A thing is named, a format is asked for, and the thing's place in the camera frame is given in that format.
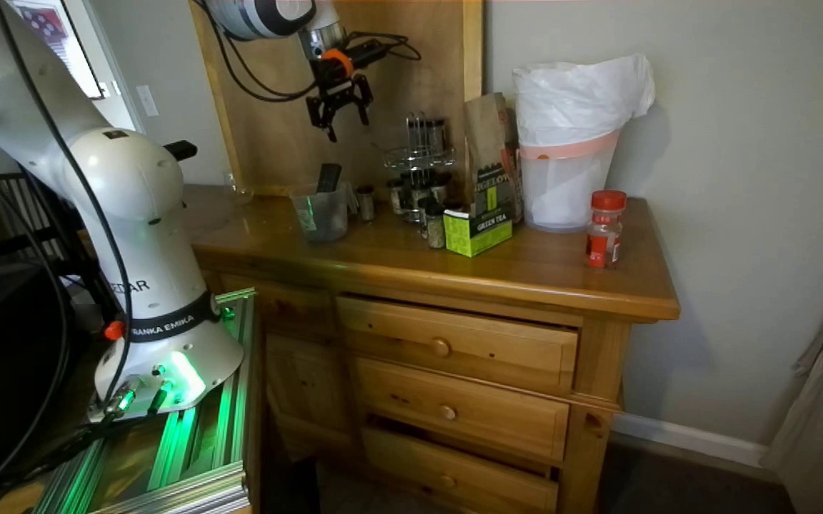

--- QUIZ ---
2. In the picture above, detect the small glass jar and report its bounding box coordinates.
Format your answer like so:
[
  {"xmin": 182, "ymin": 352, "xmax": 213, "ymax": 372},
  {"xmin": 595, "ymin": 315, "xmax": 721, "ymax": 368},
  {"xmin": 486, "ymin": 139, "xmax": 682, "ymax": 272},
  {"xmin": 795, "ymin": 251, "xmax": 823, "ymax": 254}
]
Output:
[{"xmin": 422, "ymin": 212, "xmax": 448, "ymax": 254}]

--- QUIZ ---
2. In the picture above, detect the red lid spice bottle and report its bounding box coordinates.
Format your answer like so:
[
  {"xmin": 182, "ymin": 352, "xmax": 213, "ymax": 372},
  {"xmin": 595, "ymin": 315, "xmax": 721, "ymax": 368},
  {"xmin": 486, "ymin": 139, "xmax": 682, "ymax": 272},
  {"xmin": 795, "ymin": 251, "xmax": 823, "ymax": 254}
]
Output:
[{"xmin": 584, "ymin": 189, "xmax": 631, "ymax": 272}]

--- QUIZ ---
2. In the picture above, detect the white trash bag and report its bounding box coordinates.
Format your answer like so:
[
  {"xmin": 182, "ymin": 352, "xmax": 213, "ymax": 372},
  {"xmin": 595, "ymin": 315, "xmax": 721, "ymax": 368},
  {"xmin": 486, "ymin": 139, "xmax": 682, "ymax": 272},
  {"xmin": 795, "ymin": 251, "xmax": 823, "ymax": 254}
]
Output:
[{"xmin": 509, "ymin": 52, "xmax": 656, "ymax": 154}]

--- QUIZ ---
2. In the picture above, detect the wooden drawer with knob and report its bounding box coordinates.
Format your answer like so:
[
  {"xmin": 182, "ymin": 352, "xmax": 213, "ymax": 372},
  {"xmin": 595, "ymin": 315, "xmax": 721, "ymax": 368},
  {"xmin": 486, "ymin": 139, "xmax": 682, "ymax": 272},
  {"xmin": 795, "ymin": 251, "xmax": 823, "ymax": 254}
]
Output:
[
  {"xmin": 351, "ymin": 355, "xmax": 574, "ymax": 468},
  {"xmin": 359, "ymin": 424, "xmax": 564, "ymax": 514},
  {"xmin": 332, "ymin": 291, "xmax": 584, "ymax": 399}
]

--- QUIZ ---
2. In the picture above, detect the wooden back board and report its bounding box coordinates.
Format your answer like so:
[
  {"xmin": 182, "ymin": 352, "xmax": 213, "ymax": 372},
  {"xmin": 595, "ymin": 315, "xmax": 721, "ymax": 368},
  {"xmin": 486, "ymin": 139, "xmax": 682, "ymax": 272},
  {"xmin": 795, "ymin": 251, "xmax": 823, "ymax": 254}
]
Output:
[{"xmin": 188, "ymin": 0, "xmax": 489, "ymax": 201}]

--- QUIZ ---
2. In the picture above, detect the white light switch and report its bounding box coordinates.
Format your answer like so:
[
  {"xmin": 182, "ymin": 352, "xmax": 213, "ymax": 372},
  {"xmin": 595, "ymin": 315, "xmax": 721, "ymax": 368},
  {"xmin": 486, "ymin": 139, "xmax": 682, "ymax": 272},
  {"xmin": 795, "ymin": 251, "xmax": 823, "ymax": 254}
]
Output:
[{"xmin": 135, "ymin": 84, "xmax": 163, "ymax": 121}]

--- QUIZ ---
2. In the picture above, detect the white framed picture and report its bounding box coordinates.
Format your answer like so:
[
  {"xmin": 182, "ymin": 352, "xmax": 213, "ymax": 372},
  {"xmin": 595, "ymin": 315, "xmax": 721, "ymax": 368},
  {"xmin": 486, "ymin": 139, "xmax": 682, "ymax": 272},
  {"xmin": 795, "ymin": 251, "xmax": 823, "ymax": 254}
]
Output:
[{"xmin": 3, "ymin": 0, "xmax": 141, "ymax": 134}]

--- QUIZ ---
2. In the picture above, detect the brown paper bag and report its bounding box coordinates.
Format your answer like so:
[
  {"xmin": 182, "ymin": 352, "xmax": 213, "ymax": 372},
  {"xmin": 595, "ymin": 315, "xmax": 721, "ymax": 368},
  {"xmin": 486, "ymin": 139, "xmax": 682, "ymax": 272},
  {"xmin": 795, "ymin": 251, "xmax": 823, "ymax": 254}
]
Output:
[{"xmin": 459, "ymin": 88, "xmax": 526, "ymax": 229}]

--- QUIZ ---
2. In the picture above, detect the white waste bin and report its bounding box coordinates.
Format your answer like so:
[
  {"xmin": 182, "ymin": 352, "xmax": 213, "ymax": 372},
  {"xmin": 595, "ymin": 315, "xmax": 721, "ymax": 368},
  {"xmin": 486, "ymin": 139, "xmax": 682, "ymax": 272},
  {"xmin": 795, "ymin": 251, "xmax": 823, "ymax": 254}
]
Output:
[{"xmin": 514, "ymin": 128, "xmax": 624, "ymax": 231}]

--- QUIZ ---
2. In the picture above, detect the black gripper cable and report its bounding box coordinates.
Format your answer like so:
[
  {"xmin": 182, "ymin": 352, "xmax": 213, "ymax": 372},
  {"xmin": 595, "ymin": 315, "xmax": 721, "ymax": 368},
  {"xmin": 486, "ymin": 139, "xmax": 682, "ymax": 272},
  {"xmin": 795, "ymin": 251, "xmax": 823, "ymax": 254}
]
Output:
[{"xmin": 202, "ymin": 0, "xmax": 324, "ymax": 107}]

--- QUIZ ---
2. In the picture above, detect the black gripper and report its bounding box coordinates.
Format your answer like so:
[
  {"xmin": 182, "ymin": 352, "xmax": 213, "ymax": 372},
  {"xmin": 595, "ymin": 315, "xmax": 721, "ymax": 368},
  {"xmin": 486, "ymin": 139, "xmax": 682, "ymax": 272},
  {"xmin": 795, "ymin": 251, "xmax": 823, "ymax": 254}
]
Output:
[{"xmin": 303, "ymin": 57, "xmax": 376, "ymax": 145}]

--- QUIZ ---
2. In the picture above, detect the clear plastic measuring jar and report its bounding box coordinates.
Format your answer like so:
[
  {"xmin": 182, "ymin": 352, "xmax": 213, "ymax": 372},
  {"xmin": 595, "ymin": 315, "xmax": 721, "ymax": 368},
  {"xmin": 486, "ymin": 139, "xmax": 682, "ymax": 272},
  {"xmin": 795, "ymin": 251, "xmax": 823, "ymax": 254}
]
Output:
[{"xmin": 289, "ymin": 184, "xmax": 355, "ymax": 245}]

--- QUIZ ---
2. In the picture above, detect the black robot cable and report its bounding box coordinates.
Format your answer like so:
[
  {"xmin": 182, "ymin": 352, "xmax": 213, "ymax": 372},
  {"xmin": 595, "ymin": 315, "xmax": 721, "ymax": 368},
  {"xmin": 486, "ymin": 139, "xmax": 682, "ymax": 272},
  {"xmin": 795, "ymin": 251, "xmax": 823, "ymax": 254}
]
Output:
[{"xmin": 0, "ymin": 0, "xmax": 141, "ymax": 508}]

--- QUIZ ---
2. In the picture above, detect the green and black box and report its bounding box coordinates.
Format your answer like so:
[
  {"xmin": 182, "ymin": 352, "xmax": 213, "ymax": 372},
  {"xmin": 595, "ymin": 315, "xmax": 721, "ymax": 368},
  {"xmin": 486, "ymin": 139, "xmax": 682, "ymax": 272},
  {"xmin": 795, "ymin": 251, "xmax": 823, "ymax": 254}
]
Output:
[{"xmin": 441, "ymin": 204, "xmax": 518, "ymax": 259}]

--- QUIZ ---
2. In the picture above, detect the wooden dresser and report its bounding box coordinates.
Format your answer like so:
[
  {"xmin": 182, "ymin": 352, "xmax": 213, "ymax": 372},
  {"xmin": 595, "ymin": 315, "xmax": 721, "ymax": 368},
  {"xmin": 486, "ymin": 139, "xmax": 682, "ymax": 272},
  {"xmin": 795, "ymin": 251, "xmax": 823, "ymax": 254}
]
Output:
[{"xmin": 188, "ymin": 184, "xmax": 682, "ymax": 514}]

